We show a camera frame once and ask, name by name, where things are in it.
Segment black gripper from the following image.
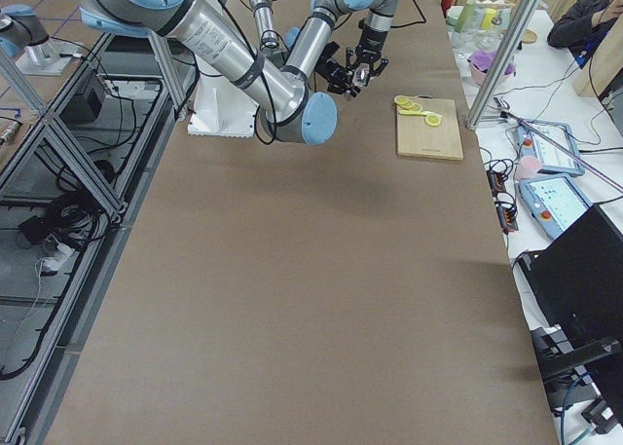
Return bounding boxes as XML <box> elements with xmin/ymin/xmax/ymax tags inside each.
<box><xmin>356</xmin><ymin>19</ymin><xmax>388</xmax><ymax>79</ymax></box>
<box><xmin>315</xmin><ymin>42</ymin><xmax>361</xmax><ymax>99</ymax></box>

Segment steel cocktail jigger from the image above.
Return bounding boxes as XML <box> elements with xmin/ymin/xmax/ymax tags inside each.
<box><xmin>352</xmin><ymin>63</ymin><xmax>371</xmax><ymax>87</ymax></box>

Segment clear glass measuring cup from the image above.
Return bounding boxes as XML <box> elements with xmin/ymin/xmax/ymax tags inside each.
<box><xmin>345</xmin><ymin>83</ymin><xmax>361</xmax><ymax>99</ymax></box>

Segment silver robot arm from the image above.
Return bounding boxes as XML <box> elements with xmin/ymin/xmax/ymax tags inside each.
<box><xmin>248</xmin><ymin>0</ymin><xmax>399</xmax><ymax>93</ymax></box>
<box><xmin>81</xmin><ymin>0</ymin><xmax>369</xmax><ymax>145</ymax></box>

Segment pink cup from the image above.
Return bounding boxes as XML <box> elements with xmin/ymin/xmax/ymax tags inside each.
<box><xmin>514</xmin><ymin>155</ymin><xmax>541</xmax><ymax>181</ymax></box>

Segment lemon slice top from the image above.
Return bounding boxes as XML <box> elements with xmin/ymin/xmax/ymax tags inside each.
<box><xmin>394</xmin><ymin>95</ymin><xmax>411</xmax><ymax>105</ymax></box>

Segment yellow plastic knife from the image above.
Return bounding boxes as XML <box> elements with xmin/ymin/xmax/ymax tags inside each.
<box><xmin>398</xmin><ymin>109</ymin><xmax>443</xmax><ymax>118</ymax></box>

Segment lemon slice front bottom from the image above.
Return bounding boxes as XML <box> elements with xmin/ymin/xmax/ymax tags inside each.
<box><xmin>424</xmin><ymin>114</ymin><xmax>442</xmax><ymax>127</ymax></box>

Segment bamboo cutting board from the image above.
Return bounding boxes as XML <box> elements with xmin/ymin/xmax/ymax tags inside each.
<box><xmin>394</xmin><ymin>95</ymin><xmax>463</xmax><ymax>161</ymax></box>

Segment pink bowl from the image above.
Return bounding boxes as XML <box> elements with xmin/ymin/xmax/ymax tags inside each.
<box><xmin>467</xmin><ymin>50</ymin><xmax>516</xmax><ymax>87</ymax></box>

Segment purple cloth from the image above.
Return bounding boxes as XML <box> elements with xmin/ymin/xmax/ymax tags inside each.
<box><xmin>468</xmin><ymin>50</ymin><xmax>497</xmax><ymax>75</ymax></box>

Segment long reacher grabber stick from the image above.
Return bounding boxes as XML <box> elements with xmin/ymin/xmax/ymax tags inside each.
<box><xmin>491</xmin><ymin>96</ymin><xmax>623</xmax><ymax>193</ymax></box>

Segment blue teach pendant far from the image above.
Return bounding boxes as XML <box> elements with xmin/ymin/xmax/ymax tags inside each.
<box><xmin>515</xmin><ymin>120</ymin><xmax>585</xmax><ymax>177</ymax></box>

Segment blue teach pendant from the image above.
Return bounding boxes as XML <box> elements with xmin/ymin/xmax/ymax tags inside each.
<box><xmin>515</xmin><ymin>120</ymin><xmax>585</xmax><ymax>177</ymax></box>
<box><xmin>518</xmin><ymin>173</ymin><xmax>593</xmax><ymax>240</ymax></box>

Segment seated person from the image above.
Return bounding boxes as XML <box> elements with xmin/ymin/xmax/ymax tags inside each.
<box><xmin>547</xmin><ymin>0</ymin><xmax>622</xmax><ymax>57</ymax></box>

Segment blue teach pendant near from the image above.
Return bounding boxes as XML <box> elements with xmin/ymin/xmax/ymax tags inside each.
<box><xmin>518</xmin><ymin>173</ymin><xmax>593</xmax><ymax>240</ymax></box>

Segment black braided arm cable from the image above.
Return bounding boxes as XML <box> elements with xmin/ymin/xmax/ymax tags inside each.
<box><xmin>194</xmin><ymin>0</ymin><xmax>312</xmax><ymax>147</ymax></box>

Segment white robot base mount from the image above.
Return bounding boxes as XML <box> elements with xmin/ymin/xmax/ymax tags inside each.
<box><xmin>188</xmin><ymin>75</ymin><xmax>258</xmax><ymax>138</ymax></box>

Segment aluminium frame post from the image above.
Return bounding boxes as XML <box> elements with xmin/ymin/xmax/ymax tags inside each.
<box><xmin>466</xmin><ymin>0</ymin><xmax>541</xmax><ymax>130</ymax></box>

